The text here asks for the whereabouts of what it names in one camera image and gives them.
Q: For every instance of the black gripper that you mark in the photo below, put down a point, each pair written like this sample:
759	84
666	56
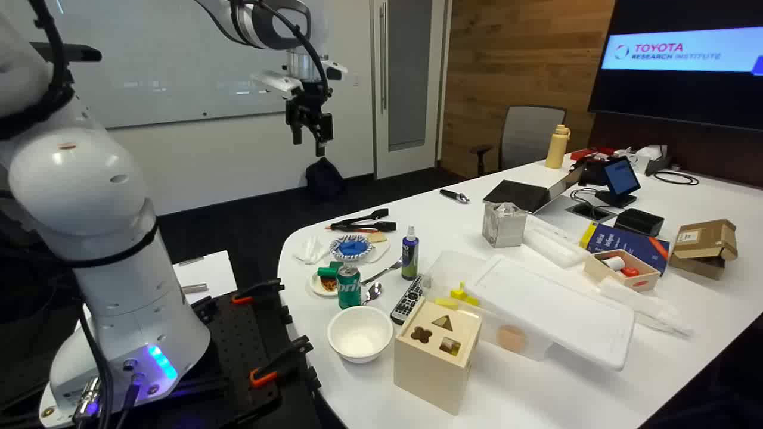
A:
306	112

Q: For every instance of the green soda can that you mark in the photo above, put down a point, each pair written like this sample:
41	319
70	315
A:
350	288

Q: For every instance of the silver fork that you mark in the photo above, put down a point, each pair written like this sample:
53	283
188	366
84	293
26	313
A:
398	266

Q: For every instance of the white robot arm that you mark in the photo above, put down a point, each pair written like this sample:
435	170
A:
90	203

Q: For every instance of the white bowl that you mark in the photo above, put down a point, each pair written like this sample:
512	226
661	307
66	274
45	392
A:
362	335

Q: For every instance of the black bag on floor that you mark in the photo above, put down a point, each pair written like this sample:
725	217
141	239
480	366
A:
324	180

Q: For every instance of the blue patterned plate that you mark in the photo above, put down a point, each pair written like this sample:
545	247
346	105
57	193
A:
352	248

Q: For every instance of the white plate with green blocks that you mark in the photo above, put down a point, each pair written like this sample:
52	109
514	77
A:
325	280

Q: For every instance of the white blue-labelled bottle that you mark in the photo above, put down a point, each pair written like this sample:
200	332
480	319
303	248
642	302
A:
408	253

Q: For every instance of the black marker pen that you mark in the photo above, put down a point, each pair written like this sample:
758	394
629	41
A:
456	197

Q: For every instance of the orange black rear clamp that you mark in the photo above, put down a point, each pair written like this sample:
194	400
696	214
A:
247	296

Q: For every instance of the orange black clamp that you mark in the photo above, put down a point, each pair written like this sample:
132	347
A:
258	378
247	296

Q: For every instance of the black remote control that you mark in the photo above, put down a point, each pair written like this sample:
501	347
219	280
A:
406	303

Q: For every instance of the silver metal cube container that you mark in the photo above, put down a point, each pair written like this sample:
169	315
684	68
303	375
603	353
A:
505	226

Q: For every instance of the grey office chair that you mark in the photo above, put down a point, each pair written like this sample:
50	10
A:
526	137

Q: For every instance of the wooden shape sorter box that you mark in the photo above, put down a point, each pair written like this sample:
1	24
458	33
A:
432	353

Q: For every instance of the yellow mustard bottle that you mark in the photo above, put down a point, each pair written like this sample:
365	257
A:
557	146

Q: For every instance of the clear plastic bin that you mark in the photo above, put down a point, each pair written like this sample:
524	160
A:
529	310

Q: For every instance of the black tablet on stand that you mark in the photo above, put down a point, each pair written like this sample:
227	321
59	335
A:
621	185

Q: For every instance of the black small box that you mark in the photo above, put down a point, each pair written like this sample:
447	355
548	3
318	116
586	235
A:
640	222

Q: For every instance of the small box with red items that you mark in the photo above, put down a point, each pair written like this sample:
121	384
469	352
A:
621	267

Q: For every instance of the blue book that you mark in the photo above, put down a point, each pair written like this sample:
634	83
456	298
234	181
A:
603	237

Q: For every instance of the cardboard box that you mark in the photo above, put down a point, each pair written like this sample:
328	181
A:
705	248

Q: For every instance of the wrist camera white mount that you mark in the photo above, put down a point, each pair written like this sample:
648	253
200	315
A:
290	86

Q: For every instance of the black mounting base plate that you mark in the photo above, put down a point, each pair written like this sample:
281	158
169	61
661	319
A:
215	392

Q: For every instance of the wall television screen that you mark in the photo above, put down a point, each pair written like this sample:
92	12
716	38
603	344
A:
684	61

